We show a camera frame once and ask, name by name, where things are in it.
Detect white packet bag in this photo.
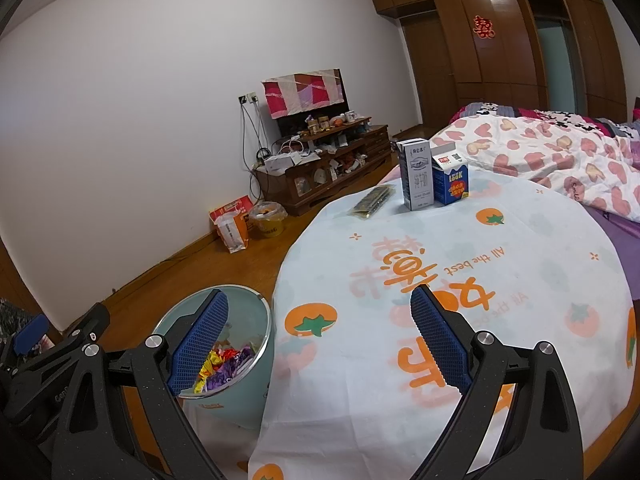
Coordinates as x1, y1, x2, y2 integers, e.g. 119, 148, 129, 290
216, 212, 249, 254

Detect black television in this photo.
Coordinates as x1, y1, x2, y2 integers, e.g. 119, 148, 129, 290
270, 68, 348, 138

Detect black power cables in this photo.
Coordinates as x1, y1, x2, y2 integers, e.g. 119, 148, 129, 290
239, 102, 273, 196

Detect table with printed cloth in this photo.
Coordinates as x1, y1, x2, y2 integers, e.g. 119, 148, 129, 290
247, 167, 640, 480

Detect yellow plastic jar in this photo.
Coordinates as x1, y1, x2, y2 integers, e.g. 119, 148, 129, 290
248, 201, 288, 240

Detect yellow snack wrapper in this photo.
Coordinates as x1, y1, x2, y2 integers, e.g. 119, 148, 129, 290
197, 350, 223, 393

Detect blue milk carton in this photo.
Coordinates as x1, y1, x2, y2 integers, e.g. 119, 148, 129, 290
431, 149, 472, 206

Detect orange paper bag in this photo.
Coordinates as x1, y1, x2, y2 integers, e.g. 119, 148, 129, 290
209, 195, 253, 233

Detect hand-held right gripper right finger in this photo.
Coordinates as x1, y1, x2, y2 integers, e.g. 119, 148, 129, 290
409, 284, 586, 480

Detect wooden television cabinet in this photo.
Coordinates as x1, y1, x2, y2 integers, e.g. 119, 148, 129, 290
252, 116, 393, 217

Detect grey milk carton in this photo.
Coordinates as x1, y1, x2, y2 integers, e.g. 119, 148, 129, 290
396, 138, 435, 212

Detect light blue trash bin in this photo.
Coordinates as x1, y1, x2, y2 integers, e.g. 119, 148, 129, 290
151, 285, 277, 430

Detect wooden wardrobe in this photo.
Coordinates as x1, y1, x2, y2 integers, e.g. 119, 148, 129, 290
366, 0, 631, 128

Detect black white patterned blanket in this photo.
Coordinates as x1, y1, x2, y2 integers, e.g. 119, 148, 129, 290
449, 101, 640, 138

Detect purple bedsheet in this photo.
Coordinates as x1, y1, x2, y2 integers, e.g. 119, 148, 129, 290
585, 140, 640, 301

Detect pink patchwork television cover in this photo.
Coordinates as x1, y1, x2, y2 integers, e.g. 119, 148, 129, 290
261, 70, 345, 121

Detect red paper decoration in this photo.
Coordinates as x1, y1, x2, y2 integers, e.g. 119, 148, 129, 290
472, 14, 498, 41

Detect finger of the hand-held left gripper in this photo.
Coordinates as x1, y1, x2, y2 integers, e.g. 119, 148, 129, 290
12, 314, 50, 357
47, 303, 111, 361

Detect white box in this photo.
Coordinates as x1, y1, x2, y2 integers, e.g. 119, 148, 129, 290
262, 154, 295, 176

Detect white heart-print quilt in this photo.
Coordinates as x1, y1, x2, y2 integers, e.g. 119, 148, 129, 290
430, 115, 640, 223

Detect dark flat snack packet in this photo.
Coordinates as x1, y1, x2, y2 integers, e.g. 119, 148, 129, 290
348, 184, 397, 221

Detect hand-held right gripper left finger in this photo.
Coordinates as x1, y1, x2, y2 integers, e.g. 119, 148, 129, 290
52, 287, 230, 480

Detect purple snack wrapper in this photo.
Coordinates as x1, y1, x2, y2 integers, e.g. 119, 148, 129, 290
205, 347, 251, 391

